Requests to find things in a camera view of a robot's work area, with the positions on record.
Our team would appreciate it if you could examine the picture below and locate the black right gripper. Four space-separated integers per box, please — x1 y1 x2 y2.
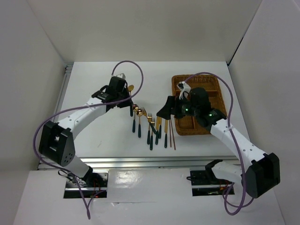
156 95 199 120

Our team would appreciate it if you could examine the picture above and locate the gold spoon green handle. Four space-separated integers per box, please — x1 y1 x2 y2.
127 84 134 96
132 104 139 133
136 108 143 138

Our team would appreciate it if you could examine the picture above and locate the gold fork green handle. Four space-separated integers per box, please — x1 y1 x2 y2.
147 113 152 145
150 118 155 150
141 107 159 135

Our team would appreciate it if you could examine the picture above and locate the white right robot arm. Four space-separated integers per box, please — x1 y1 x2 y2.
157 88 280 198

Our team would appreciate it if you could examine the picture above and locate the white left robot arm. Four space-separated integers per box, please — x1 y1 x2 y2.
38 73 133 187

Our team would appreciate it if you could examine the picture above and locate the copper chopstick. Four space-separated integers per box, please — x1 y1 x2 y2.
170 119 176 150
169 119 172 148

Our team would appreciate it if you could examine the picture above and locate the brown wicker cutlery tray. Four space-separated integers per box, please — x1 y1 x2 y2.
171 74 227 136

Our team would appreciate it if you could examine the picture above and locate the gold knife green handle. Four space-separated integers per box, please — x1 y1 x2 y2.
164 120 168 148
158 117 162 139
155 116 160 145

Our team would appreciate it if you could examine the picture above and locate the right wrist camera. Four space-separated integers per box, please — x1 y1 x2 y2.
177 81 191 100

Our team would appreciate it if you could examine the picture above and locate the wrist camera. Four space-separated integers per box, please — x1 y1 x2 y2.
114 73 126 80
177 81 191 100

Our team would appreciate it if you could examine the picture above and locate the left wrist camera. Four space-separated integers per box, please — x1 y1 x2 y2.
114 73 126 80

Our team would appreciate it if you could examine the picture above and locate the aluminium table frame rail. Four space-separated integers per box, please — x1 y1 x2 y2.
37 62 242 170

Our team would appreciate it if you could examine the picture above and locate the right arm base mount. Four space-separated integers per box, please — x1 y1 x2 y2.
186 170 231 196

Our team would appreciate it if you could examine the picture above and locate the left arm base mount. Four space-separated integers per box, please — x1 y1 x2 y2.
58 170 109 199

